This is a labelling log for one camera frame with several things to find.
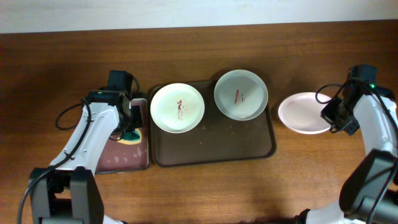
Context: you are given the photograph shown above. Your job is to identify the white plate bottom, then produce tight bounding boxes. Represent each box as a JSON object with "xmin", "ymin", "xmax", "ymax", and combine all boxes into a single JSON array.
[{"xmin": 278, "ymin": 92, "xmax": 331, "ymax": 134}]

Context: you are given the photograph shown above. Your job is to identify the small black tray with water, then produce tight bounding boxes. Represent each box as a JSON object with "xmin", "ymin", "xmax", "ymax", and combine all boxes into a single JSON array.
[{"xmin": 96, "ymin": 93, "xmax": 149, "ymax": 174}]

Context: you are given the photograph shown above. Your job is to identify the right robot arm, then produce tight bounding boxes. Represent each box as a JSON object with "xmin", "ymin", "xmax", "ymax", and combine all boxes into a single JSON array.
[{"xmin": 293, "ymin": 65, "xmax": 397, "ymax": 224}]

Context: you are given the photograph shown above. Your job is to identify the white plate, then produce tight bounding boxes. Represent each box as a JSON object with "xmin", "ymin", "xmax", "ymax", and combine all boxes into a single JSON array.
[
  {"xmin": 150, "ymin": 83, "xmax": 205, "ymax": 134},
  {"xmin": 214, "ymin": 70, "xmax": 269, "ymax": 121},
  {"xmin": 278, "ymin": 92, "xmax": 331, "ymax": 134}
]

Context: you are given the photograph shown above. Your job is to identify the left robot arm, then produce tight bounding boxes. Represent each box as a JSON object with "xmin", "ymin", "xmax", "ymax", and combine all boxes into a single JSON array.
[{"xmin": 17, "ymin": 70, "xmax": 143, "ymax": 223}]

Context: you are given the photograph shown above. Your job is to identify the large brown serving tray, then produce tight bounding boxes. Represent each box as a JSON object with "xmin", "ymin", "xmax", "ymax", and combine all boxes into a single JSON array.
[{"xmin": 149, "ymin": 80, "xmax": 277, "ymax": 167}]

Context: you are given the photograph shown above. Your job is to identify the green yellow sponge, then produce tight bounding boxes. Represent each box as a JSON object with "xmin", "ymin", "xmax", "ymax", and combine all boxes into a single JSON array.
[{"xmin": 118, "ymin": 129, "xmax": 142, "ymax": 145}]

